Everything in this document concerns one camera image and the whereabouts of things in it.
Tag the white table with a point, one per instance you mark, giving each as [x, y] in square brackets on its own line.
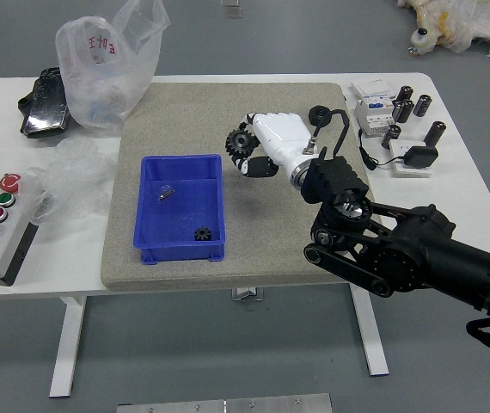
[442, 198]

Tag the green push button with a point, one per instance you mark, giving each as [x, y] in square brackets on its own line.
[5, 199]

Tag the small black nut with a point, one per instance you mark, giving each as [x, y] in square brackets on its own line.
[317, 115]

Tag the red emergency stop button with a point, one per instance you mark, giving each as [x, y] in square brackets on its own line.
[11, 182]

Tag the white power socket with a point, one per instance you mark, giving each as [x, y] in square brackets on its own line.
[399, 148]

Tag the grey push-button control box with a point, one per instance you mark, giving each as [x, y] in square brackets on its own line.
[8, 241]

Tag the white plastic bag red print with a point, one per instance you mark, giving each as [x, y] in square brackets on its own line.
[99, 86]

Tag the black plastic tray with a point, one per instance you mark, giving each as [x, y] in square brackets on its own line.
[43, 107]

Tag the big black nut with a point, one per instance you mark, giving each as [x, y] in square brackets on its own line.
[240, 143]

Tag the crumpled clear plastic wrap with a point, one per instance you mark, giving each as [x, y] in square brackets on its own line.
[73, 180]

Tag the plastic-wrapped plush toy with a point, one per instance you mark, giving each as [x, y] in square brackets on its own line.
[464, 21]

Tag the small white card box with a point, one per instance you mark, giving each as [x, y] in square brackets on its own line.
[371, 88]

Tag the white circuit breaker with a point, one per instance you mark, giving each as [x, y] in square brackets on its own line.
[371, 116]

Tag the small metal floor plate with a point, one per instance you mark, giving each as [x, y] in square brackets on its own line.
[232, 9]

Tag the black plug adapter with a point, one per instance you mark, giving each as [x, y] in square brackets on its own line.
[420, 156]

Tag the metal bracket under table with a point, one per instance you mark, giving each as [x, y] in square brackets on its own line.
[248, 294]

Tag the black cylindrical capacitor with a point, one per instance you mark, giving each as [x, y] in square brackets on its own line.
[391, 137]
[397, 112]
[436, 133]
[408, 111]
[406, 94]
[423, 105]

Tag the grey-brown mat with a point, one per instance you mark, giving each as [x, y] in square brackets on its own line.
[185, 107]

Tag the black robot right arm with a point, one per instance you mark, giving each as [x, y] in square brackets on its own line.
[421, 249]

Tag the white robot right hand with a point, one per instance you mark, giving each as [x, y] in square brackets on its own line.
[283, 137]

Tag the small metal screw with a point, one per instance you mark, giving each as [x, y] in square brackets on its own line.
[166, 193]

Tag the blue plastic box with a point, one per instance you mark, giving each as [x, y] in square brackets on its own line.
[176, 215]

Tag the small black gear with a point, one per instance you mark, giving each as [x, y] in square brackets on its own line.
[203, 233]

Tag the large silver metal plate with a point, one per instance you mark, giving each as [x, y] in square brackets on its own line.
[223, 404]

